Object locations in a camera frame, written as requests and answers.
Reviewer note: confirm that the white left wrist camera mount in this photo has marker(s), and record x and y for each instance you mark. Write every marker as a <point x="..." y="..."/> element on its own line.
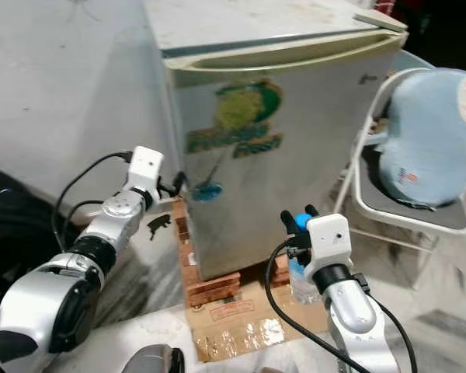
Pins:
<point x="146" y="167"/>

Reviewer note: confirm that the beige flat panel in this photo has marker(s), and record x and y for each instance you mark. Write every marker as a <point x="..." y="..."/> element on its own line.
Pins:
<point x="380" y="21"/>

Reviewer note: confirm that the white folding chair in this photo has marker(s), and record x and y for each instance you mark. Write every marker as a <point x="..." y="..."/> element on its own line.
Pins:
<point x="404" y="215"/>

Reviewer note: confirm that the pale blue water jug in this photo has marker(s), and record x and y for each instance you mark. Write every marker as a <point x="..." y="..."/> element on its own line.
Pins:
<point x="427" y="132"/>

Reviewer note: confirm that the silver mini fridge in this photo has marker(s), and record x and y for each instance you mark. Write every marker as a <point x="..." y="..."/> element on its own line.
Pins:
<point x="303" y="155"/>

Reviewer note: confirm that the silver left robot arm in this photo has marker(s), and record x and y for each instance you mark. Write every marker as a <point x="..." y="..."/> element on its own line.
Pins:
<point x="46" y="303"/>

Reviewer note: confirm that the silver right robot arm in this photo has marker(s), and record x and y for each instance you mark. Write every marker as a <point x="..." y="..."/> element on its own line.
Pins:
<point x="361" y="326"/>

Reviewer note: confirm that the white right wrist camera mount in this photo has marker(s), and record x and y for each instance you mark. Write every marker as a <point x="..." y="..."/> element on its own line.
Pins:
<point x="330" y="237"/>

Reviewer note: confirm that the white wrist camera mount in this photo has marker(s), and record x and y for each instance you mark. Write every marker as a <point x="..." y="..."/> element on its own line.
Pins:
<point x="146" y="167"/>
<point x="330" y="237"/>

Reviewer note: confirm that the flattened brown cardboard box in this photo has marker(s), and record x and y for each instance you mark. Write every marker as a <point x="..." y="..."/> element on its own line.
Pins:
<point x="233" y="326"/>

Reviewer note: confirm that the clear bottle with blue cap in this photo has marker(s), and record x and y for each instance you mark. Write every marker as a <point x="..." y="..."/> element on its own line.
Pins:
<point x="300" y="221"/>

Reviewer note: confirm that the black bag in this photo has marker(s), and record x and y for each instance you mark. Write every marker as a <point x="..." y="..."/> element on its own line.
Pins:
<point x="15" y="210"/>

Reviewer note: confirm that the red brick stack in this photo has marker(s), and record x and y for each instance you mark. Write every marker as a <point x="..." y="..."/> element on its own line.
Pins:
<point x="278" y="272"/>
<point x="206" y="291"/>

